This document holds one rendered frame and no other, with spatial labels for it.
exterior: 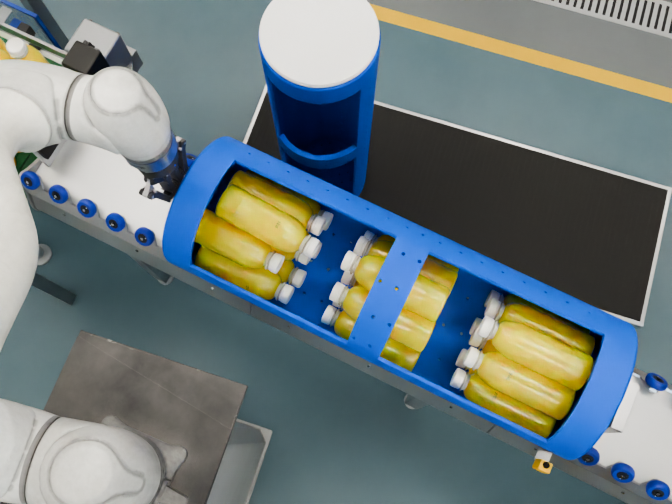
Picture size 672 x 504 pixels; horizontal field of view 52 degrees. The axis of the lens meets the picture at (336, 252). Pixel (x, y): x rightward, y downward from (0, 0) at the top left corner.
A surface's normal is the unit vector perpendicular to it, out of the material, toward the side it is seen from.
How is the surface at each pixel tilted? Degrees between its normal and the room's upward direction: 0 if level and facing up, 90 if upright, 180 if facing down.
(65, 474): 12
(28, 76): 26
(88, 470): 8
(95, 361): 4
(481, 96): 0
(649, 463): 0
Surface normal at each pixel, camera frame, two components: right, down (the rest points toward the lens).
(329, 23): 0.00, -0.26
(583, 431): -0.31, 0.42
